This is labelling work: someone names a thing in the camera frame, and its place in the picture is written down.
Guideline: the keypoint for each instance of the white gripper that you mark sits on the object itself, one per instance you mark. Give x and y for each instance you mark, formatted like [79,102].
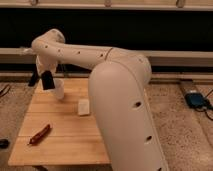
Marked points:
[46,64]

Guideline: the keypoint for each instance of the black eraser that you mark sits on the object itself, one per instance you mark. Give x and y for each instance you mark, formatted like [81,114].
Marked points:
[47,80]

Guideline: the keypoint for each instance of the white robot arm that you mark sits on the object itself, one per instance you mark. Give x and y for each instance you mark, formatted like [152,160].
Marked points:
[116,89]

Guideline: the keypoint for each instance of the white cube block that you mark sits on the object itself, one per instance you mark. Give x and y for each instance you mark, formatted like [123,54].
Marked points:
[83,107]

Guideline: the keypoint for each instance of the red marker pen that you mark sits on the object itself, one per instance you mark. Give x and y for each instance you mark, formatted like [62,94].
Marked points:
[40,135]

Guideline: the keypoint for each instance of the wooden table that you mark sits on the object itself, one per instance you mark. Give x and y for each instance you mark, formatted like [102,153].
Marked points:
[72,140]

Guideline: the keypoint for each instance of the black object on floor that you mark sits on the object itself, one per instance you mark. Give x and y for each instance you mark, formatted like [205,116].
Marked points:
[4,143]

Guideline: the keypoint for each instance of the blue device on floor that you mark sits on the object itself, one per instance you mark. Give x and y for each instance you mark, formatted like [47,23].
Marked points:
[196,100]

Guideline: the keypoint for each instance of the black rail leg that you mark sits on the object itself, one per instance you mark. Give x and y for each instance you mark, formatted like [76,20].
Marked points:
[34,78]

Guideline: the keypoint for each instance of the grey metal rail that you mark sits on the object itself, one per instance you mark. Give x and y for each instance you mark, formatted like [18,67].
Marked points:
[157,58]

